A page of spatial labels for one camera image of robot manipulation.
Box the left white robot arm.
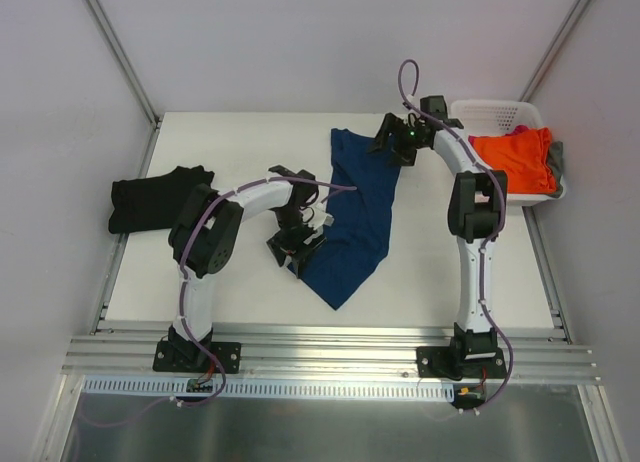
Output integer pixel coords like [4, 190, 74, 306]
[168, 165, 328, 370]

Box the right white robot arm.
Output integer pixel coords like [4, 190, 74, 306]
[368, 96, 509, 381]

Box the white slotted cable duct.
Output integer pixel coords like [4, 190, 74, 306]
[83, 375, 454, 402]

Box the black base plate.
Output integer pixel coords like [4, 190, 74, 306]
[152, 340, 242, 374]
[416, 346, 507, 381]

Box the folded black t shirt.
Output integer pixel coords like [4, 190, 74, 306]
[108, 165, 215, 235]

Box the blue t shirt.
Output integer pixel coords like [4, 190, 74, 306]
[301, 128, 400, 310]

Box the orange t shirt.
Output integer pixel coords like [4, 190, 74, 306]
[469, 127, 556, 195]

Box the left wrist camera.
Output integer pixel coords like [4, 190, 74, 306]
[307, 210, 334, 237]

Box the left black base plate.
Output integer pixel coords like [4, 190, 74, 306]
[152, 340, 242, 374]

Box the grey t shirt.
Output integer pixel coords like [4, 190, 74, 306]
[546, 141, 566, 200]

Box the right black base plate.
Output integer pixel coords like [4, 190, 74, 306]
[416, 346, 507, 381]

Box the aluminium mounting rail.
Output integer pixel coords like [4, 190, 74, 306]
[62, 321, 603, 385]

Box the white plastic basket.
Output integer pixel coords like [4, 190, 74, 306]
[449, 99, 551, 206]

